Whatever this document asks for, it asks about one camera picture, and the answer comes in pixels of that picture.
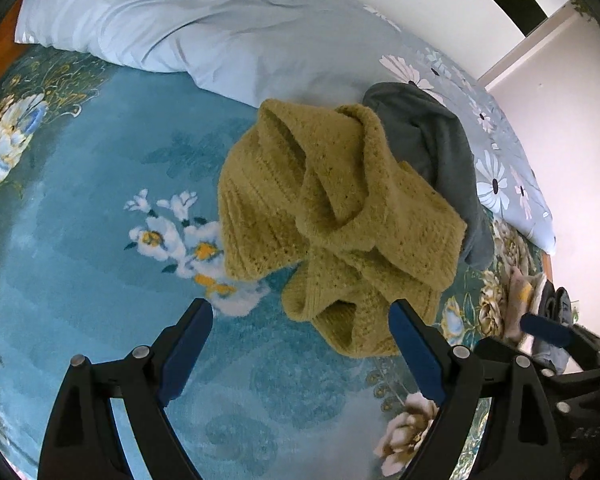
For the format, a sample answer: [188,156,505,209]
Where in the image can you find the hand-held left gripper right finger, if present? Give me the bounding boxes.
[387,298,563,480]

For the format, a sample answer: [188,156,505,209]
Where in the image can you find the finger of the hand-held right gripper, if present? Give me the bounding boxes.
[520,312,600,361]

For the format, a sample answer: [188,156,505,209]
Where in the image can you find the grey garment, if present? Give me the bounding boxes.
[362,81,495,271]

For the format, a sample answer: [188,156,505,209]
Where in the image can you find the teal floral blanket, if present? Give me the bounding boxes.
[0,42,551,480]

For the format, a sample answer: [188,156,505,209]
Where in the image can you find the green plant wall sticker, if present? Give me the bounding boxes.
[572,0,598,23]

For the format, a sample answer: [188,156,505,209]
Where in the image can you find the wooden bed frame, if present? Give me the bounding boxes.
[0,25,31,106]

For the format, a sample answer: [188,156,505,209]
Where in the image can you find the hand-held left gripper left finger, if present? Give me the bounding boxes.
[37,297,215,480]

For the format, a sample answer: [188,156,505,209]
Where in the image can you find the pile of clothes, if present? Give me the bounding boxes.
[502,265,581,376]

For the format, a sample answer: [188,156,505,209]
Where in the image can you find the light blue floral duvet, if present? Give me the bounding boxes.
[14,0,557,253]

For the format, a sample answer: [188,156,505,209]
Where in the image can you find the yellow knitted sweater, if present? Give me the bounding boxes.
[217,99,468,359]

